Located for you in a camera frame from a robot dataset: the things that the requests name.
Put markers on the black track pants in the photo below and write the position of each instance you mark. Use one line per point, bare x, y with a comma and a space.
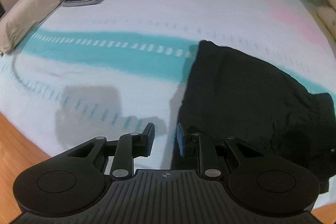
230, 93

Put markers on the cream leaf print pillow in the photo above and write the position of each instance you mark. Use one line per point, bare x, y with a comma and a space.
327, 15

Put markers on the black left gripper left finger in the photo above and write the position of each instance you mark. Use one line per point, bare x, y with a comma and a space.
127, 148

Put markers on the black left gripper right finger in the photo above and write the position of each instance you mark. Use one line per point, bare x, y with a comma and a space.
196, 151

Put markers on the floral knit bed blanket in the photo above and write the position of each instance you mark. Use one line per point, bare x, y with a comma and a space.
111, 68

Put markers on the beige pillow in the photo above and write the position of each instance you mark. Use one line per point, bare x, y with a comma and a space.
23, 16

